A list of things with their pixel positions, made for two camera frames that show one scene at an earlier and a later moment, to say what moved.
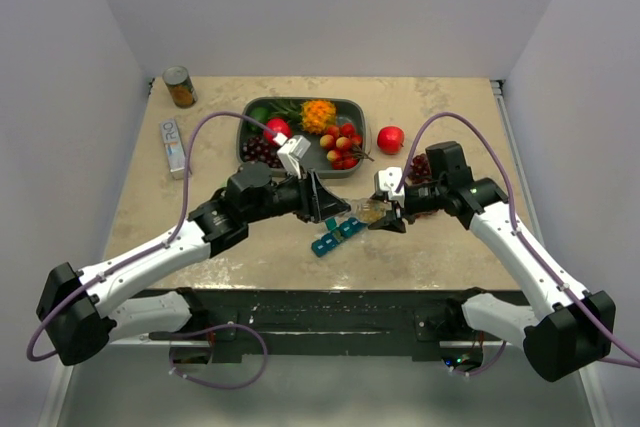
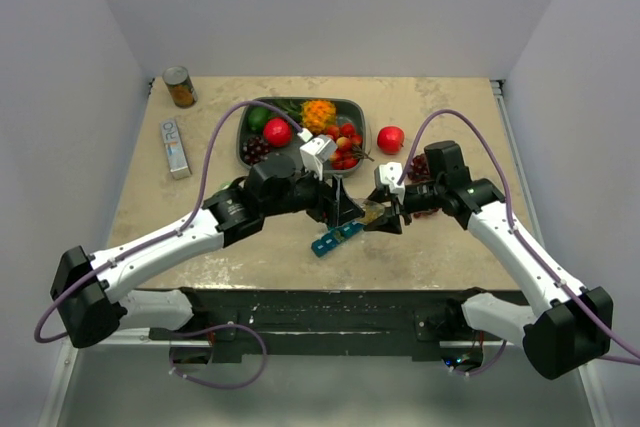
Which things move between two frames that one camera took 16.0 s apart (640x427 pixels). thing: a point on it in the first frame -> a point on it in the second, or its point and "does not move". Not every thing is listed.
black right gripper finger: (389, 222) does not move
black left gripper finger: (324, 202) -> (345, 207)
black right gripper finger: (383, 197) does not move
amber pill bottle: (367, 210) does not move
